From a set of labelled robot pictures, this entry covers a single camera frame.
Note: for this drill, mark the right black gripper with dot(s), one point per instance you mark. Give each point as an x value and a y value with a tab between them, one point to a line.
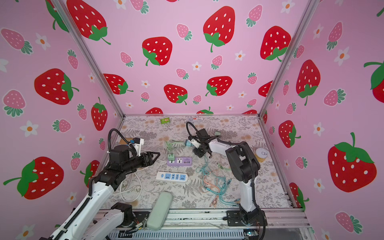
198	152

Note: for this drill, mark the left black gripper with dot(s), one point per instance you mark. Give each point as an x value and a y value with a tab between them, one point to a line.
148	158

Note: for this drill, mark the teal charger plug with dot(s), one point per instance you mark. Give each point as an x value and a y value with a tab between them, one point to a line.
188	143

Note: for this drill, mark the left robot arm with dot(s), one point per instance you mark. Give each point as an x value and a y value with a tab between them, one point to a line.
80	224

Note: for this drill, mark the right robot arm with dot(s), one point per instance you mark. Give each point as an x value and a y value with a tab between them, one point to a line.
243	164

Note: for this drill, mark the white blue power strip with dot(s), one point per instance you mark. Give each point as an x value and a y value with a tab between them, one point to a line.
172	177

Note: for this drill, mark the purple power strip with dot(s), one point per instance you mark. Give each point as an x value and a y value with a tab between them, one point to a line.
180	162

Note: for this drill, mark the green snack packet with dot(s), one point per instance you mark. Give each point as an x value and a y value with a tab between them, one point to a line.
165	120

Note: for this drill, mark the pale green oblong case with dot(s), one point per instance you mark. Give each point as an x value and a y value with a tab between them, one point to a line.
160	211

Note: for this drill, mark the yellow tape roll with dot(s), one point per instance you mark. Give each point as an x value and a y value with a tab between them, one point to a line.
261	154

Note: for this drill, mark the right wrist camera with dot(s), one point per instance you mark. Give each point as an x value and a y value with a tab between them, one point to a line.
194	141

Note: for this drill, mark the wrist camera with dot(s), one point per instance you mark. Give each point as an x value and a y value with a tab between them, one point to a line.
194	141
137	144

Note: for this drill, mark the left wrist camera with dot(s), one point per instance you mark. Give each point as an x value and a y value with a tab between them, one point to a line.
137	144

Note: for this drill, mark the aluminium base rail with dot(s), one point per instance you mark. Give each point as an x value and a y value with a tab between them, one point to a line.
204	224

